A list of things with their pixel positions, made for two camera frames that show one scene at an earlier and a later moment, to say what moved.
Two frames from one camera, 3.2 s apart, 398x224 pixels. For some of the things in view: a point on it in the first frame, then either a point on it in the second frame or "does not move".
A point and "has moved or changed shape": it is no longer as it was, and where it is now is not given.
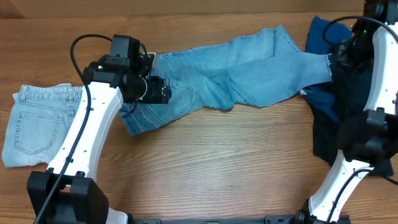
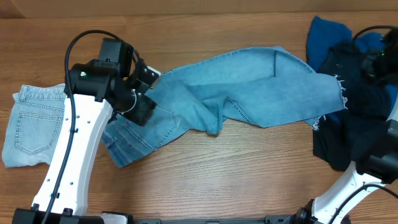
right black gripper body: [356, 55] → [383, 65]
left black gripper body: [162, 89] → [144, 109]
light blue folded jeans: [40, 119] does not move
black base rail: [280, 219] does not move
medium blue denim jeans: [242, 74] has moved or changed shape
